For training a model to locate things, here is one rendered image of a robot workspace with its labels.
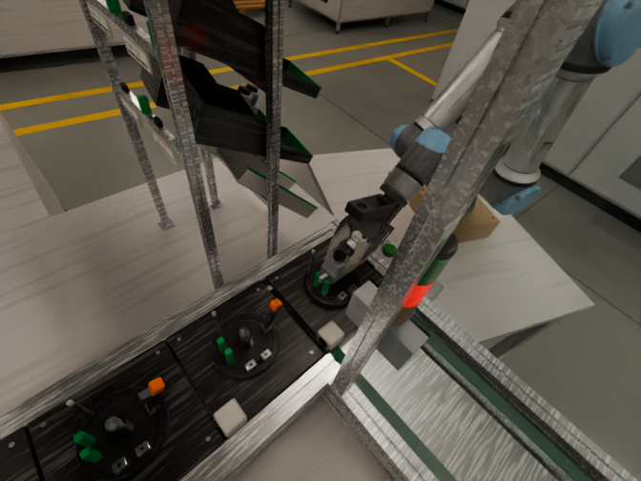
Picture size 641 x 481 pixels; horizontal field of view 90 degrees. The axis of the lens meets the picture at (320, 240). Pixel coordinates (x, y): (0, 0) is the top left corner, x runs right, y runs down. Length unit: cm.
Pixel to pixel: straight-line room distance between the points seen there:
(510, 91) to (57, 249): 113
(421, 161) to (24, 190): 122
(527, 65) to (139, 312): 91
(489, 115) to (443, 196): 7
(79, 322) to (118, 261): 19
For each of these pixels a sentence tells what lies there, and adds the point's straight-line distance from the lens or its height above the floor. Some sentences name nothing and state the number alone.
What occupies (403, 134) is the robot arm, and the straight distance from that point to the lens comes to 89.
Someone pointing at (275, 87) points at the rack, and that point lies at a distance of 61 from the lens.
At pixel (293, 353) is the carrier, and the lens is 73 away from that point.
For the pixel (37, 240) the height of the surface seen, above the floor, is 86.
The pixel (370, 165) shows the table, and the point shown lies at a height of 86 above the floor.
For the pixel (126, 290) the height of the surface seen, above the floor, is 86.
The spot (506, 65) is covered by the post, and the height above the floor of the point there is 159.
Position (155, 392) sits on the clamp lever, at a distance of 64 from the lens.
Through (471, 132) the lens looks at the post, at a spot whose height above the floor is 155.
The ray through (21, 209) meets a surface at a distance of 135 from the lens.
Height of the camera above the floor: 165
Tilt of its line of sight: 49 degrees down
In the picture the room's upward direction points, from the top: 11 degrees clockwise
